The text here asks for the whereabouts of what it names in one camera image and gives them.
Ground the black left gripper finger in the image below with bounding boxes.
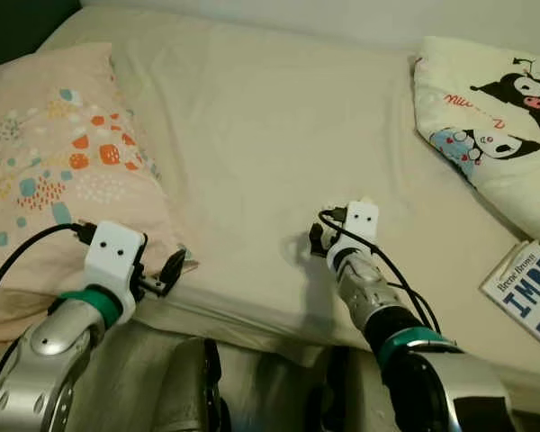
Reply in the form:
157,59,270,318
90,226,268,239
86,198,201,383
160,248,188,286

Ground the white book with blue letters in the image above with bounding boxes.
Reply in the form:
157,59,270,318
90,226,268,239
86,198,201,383
480,239,540,354

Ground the robot left leg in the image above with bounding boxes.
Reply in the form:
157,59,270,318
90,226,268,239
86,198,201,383
157,336,230,432

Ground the robot leg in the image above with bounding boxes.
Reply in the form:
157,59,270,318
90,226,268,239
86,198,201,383
157,336,230,432
304,345,383,432

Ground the bed with cream sheet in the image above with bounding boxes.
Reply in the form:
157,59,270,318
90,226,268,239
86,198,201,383
0,7,540,419

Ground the robot right leg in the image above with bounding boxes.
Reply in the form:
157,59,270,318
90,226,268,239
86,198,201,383
304,345,383,432

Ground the pink patterned pillow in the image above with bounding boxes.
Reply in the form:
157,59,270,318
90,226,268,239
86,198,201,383
0,42,200,350

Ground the cream cartoon print quilt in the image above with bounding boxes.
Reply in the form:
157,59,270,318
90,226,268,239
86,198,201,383
412,36,540,255

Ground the dark teal headboard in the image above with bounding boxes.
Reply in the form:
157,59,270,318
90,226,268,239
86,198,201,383
0,0,82,71

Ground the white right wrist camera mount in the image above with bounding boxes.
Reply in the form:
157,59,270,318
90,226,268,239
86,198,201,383
327,200,381,271

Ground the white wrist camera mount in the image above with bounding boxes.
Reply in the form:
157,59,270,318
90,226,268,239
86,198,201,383
327,200,381,271
84,221,149,302

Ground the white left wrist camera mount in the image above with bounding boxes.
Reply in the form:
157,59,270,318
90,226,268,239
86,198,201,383
84,221,149,302

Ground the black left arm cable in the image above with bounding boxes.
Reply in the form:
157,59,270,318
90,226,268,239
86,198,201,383
0,222,98,406

